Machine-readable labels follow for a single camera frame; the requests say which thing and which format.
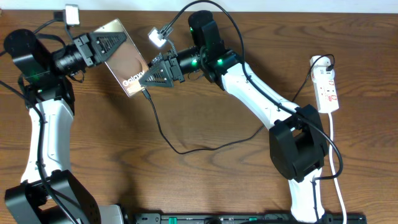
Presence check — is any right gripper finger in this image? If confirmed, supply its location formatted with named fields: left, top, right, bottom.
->
left=148, top=53, right=165, bottom=67
left=139, top=60, right=174, bottom=88

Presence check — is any bronze Galaxy smartphone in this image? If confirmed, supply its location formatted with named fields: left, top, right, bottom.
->
left=95, top=19, right=149, bottom=97

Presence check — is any black charger cable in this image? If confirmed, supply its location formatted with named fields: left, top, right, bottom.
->
left=141, top=54, right=336, bottom=156

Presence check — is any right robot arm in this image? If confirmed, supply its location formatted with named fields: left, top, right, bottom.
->
left=139, top=11, right=328, bottom=223

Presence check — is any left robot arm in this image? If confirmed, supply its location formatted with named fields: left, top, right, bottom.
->
left=4, top=29, right=129, bottom=223

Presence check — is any white power strip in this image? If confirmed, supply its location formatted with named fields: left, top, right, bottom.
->
left=310, top=55, right=339, bottom=114

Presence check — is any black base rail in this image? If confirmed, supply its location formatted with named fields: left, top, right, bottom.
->
left=133, top=213, right=368, bottom=224

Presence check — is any white power strip cord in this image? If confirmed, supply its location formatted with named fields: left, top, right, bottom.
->
left=327, top=112, right=348, bottom=224

